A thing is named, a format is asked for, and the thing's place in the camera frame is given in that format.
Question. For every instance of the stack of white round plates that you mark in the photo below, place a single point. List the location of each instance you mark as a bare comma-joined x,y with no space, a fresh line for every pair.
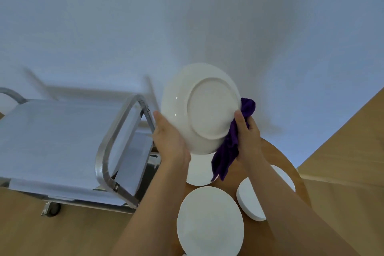
199,171

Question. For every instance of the steel three-tier cart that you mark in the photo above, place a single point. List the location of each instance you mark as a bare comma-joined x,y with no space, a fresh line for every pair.
45,141

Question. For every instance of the person's right hand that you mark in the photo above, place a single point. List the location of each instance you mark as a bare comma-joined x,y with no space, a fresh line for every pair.
250,144

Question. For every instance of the stack of white rectangular plates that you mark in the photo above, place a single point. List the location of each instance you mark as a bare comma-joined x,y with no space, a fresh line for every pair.
249,201

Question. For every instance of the round wooden side table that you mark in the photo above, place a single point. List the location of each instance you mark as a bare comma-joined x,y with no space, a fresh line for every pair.
231,180

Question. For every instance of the person's left hand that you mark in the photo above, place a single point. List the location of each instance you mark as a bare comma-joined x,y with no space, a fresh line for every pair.
171,144

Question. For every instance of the purple cleaning cloth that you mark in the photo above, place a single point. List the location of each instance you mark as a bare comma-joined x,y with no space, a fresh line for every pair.
225,159

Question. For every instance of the white round dinner plate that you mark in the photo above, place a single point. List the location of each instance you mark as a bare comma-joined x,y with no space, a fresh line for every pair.
210,219
207,108

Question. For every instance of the person's right forearm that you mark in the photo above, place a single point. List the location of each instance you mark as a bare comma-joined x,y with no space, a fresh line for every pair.
300,216

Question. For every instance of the person's left forearm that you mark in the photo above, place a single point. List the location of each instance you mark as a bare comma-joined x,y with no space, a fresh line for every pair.
153,213

